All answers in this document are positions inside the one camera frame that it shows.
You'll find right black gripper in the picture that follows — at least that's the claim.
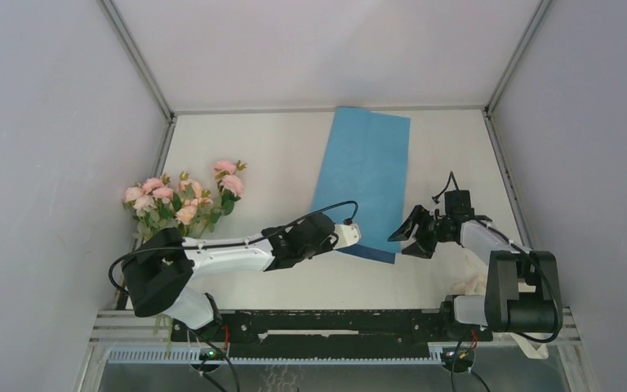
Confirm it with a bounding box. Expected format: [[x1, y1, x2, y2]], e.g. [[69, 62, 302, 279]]
[[387, 203, 451, 259]]

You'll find blue wrapping paper sheet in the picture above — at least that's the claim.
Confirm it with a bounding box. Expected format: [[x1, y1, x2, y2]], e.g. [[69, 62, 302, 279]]
[[311, 107, 411, 264]]

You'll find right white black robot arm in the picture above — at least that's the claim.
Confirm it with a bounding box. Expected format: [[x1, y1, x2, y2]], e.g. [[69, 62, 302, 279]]
[[388, 205, 563, 343]]

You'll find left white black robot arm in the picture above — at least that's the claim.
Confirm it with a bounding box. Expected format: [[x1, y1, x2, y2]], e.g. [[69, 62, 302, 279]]
[[120, 212, 361, 341]]

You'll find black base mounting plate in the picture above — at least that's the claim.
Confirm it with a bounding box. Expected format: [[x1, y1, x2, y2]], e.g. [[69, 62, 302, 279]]
[[170, 309, 493, 361]]

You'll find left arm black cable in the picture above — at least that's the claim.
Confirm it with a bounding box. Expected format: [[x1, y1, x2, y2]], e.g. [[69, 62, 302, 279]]
[[108, 200, 359, 296]]

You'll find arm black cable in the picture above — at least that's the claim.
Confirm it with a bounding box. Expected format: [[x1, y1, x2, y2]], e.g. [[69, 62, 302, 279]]
[[432, 171, 564, 345], [108, 200, 359, 296]]

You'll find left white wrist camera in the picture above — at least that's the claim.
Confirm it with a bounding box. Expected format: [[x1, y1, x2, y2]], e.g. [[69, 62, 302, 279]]
[[333, 223, 362, 250]]

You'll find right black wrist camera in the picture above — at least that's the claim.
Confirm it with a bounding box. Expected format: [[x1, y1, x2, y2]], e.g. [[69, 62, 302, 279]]
[[444, 189, 474, 216]]

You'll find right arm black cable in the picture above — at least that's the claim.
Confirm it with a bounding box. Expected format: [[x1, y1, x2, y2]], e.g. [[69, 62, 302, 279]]
[[432, 171, 564, 345]]

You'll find aluminium front frame rail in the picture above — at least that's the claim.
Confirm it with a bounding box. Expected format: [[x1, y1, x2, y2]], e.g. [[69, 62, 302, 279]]
[[90, 309, 581, 345]]

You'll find white slotted cable duct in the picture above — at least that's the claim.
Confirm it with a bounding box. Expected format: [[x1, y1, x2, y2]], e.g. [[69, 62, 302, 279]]
[[108, 347, 443, 365]]

